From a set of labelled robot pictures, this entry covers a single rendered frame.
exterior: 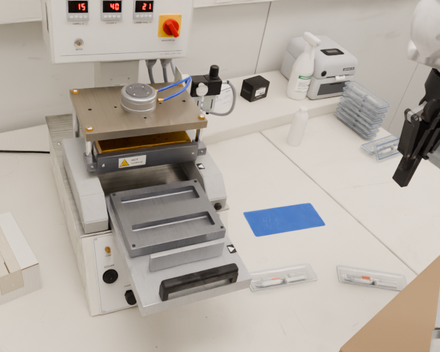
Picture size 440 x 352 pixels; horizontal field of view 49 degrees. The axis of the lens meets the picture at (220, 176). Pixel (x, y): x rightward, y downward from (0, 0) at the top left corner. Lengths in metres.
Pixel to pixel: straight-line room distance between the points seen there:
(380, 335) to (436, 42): 0.61
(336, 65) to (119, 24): 1.00
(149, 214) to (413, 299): 0.56
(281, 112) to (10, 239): 1.06
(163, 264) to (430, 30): 0.59
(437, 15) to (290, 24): 1.41
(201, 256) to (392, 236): 0.72
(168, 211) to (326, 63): 1.07
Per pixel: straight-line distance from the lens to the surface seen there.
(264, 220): 1.40
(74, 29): 1.14
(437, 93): 0.88
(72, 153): 1.14
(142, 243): 0.95
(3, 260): 1.15
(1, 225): 1.22
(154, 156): 1.08
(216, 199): 1.11
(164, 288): 0.87
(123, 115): 1.07
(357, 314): 1.27
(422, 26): 0.72
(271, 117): 1.77
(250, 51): 1.99
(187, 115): 1.10
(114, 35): 1.17
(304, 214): 1.46
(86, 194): 1.04
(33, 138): 1.62
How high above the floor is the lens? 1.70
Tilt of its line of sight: 39 degrees down
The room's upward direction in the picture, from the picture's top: 11 degrees clockwise
